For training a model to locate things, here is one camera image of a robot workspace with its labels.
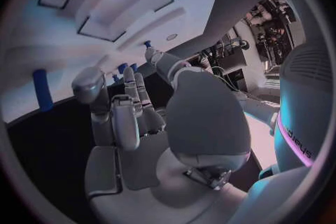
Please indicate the cluttered equipment rack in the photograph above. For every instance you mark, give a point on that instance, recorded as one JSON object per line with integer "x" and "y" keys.
{"x": 273, "y": 28}

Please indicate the blue peg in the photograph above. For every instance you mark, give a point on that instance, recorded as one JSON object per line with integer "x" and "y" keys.
{"x": 148, "y": 43}
{"x": 134, "y": 67}

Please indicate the small blue plug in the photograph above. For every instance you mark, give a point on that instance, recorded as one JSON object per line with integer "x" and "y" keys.
{"x": 115, "y": 78}

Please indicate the blue long cylinder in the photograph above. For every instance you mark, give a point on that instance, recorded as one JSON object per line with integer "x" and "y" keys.
{"x": 42, "y": 91}

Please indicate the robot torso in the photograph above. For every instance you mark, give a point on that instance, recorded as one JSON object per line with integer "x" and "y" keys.
{"x": 301, "y": 102}

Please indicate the blue short cylinder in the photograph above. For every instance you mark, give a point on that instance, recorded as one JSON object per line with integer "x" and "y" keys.
{"x": 122, "y": 68}

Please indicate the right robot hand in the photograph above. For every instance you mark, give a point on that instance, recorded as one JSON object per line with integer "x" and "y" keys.
{"x": 204, "y": 114}

